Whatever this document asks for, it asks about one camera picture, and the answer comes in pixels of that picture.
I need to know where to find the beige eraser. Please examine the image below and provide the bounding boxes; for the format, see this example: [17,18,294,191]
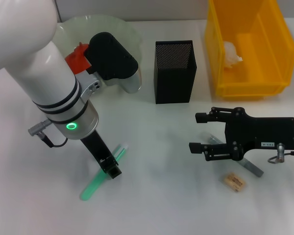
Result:
[221,172,248,193]

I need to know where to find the grey pen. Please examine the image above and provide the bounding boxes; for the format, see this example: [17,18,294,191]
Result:
[202,132,264,177]

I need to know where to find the right gripper cable with connector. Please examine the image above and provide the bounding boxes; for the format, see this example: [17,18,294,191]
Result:
[267,143,294,164]

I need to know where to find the green glass fruit plate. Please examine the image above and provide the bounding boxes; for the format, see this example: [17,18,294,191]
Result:
[55,15,143,89]

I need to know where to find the green pen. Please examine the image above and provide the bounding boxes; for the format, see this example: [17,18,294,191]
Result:
[79,143,129,202]

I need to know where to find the left gripper cable with connector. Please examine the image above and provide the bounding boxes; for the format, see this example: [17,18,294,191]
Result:
[28,119,69,148]

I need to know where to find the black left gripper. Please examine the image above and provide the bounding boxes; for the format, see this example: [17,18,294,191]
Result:
[80,131,123,180]

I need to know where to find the yellow plastic bin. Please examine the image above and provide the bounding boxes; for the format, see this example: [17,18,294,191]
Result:
[205,0,294,101]

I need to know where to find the white paper ball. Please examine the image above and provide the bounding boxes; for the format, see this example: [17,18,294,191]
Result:
[222,41,243,71]

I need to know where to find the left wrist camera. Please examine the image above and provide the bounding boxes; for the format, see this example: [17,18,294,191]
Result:
[84,31,140,94]

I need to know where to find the gripper cable with connector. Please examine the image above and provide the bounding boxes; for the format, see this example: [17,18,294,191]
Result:
[267,143,294,164]
[28,119,69,148]

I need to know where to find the black mesh pen holder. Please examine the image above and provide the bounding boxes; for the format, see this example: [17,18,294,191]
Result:
[153,40,198,105]

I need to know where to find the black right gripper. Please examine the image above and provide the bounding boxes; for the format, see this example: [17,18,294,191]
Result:
[188,107,294,162]

